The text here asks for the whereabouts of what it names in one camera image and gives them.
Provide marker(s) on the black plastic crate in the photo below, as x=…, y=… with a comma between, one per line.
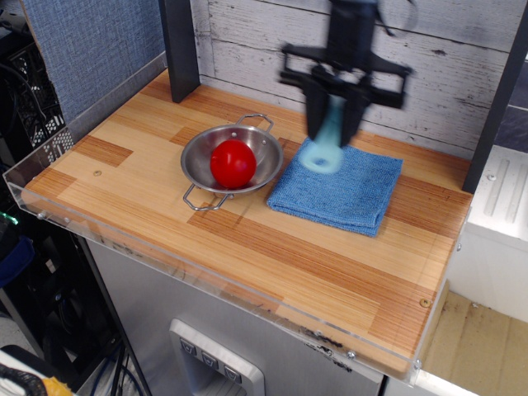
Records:
x=30, y=109

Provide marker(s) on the clear acrylic table guard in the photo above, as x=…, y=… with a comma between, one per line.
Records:
x=365, y=301

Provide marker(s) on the stainless steel cabinet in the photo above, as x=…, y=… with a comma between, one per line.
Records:
x=146, y=300

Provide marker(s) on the red tomato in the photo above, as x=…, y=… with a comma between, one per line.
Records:
x=233, y=163

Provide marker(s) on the light blue dish brush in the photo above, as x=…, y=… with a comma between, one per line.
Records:
x=324, y=154

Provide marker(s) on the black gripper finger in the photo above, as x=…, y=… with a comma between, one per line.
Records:
x=315, y=89
x=354, y=115

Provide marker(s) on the white ridged block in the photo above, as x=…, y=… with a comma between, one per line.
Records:
x=500, y=200

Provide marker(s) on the folded blue towel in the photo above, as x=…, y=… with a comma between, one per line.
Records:
x=355, y=198

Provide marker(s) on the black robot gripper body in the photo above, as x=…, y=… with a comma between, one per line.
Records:
x=345, y=65

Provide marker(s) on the dark grey right post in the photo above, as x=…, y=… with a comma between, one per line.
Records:
x=505, y=88

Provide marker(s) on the steel bowl with wire handles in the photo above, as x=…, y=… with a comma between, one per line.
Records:
x=254, y=130

